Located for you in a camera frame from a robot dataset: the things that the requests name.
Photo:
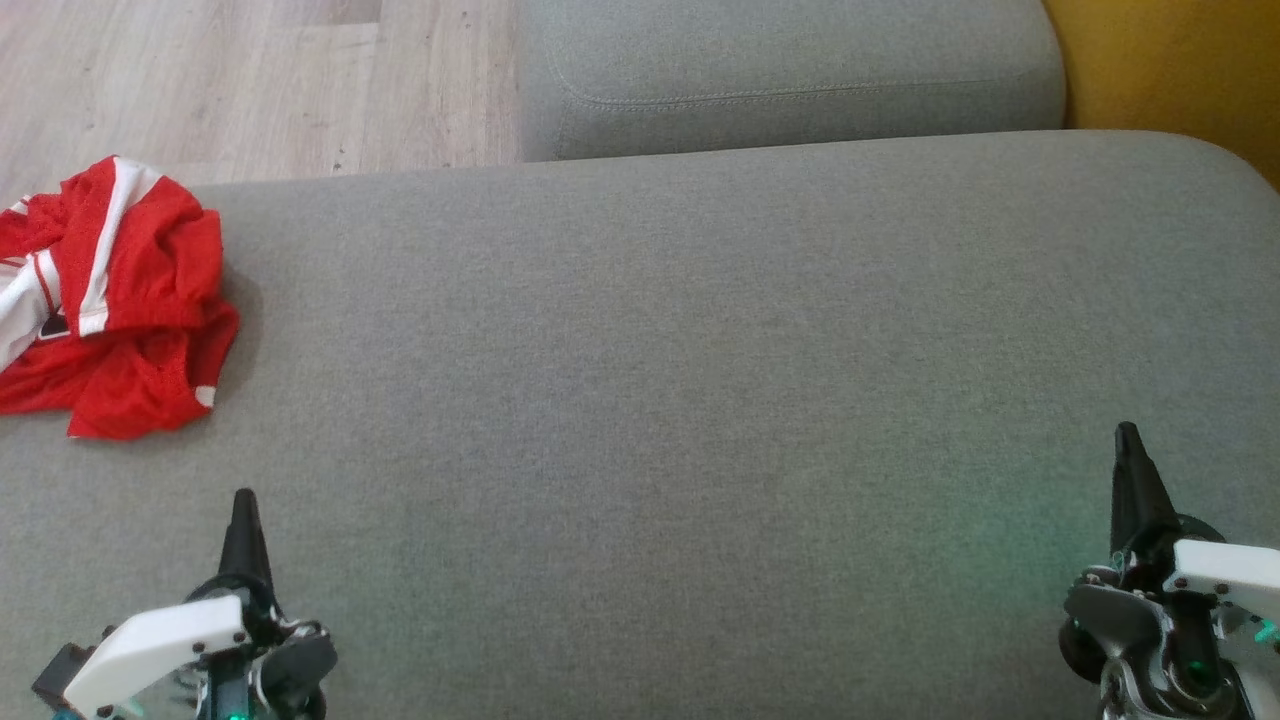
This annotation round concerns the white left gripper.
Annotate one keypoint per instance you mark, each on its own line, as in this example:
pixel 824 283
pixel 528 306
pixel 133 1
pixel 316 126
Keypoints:
pixel 160 640

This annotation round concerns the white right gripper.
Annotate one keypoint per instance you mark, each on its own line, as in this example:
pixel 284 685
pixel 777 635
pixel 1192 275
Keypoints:
pixel 1220 570

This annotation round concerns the red basketball jersey white sleeves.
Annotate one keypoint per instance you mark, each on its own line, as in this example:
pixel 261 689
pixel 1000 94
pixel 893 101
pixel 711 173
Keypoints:
pixel 130 390

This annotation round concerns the yellow sofa back cushion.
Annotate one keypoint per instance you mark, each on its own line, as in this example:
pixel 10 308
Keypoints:
pixel 1180 70

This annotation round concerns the large grey sofa seat cushion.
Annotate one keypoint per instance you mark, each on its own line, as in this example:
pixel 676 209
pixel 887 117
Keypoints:
pixel 650 400

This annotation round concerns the small grey sofa seat cushion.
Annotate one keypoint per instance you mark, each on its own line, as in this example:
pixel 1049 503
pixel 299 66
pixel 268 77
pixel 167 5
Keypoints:
pixel 780 60

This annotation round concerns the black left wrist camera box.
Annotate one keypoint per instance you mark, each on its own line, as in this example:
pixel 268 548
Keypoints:
pixel 60 675

